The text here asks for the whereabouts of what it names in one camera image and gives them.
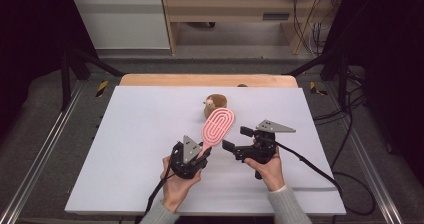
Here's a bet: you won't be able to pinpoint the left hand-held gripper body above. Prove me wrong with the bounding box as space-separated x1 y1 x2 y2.
170 135 209 180

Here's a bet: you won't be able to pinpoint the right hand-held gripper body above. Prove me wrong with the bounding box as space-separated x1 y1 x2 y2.
233 118 297 180

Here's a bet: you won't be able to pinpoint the pink hairbrush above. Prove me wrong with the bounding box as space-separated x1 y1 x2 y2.
199 106 236 160

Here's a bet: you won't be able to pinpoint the brown plush toy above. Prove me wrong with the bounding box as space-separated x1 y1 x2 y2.
202 93 229 119

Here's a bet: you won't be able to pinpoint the person's right hand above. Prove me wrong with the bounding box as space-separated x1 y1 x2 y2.
244 148 287 193

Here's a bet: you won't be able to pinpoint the person's left hand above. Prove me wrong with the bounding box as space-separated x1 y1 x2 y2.
159 156 203 214

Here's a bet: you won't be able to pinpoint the white board mat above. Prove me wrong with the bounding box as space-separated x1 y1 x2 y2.
64 85 347 217

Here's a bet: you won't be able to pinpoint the wooden table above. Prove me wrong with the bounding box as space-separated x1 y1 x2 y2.
118 73 299 89

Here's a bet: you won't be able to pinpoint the yellow black hazard tape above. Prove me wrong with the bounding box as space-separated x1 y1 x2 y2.
95 79 110 99
309 80 329 97

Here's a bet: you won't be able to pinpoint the black metal stand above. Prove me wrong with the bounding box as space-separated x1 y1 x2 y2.
282 45 352 110
59 45 125 112

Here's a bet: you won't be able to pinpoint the light wooden desk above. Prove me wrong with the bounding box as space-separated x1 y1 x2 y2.
159 0 348 56

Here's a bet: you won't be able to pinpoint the white cabinet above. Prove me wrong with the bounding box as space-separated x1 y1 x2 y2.
66 0 171 51

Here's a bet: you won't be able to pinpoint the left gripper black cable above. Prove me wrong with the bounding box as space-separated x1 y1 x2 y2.
143 172 175 218

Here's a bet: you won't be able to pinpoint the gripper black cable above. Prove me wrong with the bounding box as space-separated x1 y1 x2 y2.
143 172 175 218
273 140 377 217

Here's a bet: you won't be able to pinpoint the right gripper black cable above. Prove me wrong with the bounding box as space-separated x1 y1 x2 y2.
273 140 377 217

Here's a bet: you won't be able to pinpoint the black floor cables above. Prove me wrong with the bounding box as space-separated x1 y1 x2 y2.
312 67 368 173

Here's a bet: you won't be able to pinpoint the aluminium rail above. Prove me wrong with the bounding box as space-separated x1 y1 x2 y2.
0 79 85 224
324 83 405 224

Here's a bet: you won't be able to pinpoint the hanging desk cables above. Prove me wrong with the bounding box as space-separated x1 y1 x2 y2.
291 0 326 57

